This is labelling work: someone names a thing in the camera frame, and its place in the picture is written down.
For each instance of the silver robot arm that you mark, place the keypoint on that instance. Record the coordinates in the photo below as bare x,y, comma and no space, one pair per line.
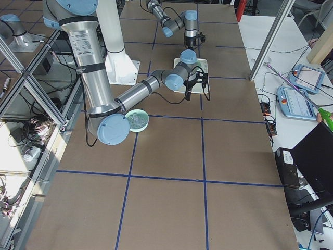
187,19
95,36

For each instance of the black box with labels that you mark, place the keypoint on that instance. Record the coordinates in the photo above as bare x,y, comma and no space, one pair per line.
286,168

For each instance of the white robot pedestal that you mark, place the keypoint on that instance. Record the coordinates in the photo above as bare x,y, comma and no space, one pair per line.
121,70

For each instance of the aluminium frame post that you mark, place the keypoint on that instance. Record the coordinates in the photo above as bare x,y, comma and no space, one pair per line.
277,24

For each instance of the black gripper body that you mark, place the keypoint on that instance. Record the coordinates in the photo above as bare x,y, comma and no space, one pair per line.
190,84
191,41

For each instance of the cream bear serving tray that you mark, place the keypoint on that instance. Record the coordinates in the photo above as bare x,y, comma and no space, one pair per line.
197,88

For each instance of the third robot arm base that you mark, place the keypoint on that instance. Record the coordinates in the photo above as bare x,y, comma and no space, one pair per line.
24,42

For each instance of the clear ice cubes pile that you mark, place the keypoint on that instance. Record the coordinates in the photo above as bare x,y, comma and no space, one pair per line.
136,121

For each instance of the blue teach pendant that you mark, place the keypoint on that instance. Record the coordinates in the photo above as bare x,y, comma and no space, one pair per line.
306,78
294,105

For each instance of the blue teach pendant near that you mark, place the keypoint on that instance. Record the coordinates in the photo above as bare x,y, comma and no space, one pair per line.
294,105

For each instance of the green handled grabber stick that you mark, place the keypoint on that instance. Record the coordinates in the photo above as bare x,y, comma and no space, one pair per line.
325,115

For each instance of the green bowl with ice cubes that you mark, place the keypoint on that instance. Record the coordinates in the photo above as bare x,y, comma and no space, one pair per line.
143,114

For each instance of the black laptop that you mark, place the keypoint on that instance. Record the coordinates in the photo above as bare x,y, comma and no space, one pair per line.
313,157

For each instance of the blue teach pendant far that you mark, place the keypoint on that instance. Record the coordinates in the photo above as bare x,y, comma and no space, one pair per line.
306,78

